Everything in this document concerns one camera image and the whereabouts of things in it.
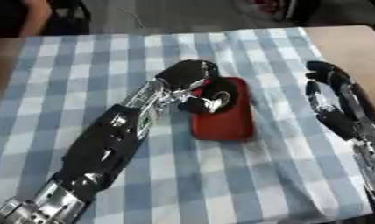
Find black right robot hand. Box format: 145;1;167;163
304;59;375;142

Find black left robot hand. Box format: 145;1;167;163
153;59;240;115

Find red rectangular phone case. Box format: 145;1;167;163
188;76;257;142

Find black and red bag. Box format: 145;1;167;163
235;0;326;26

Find person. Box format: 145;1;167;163
0;0;53;39

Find thin pale cable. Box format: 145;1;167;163
118;6;148;29

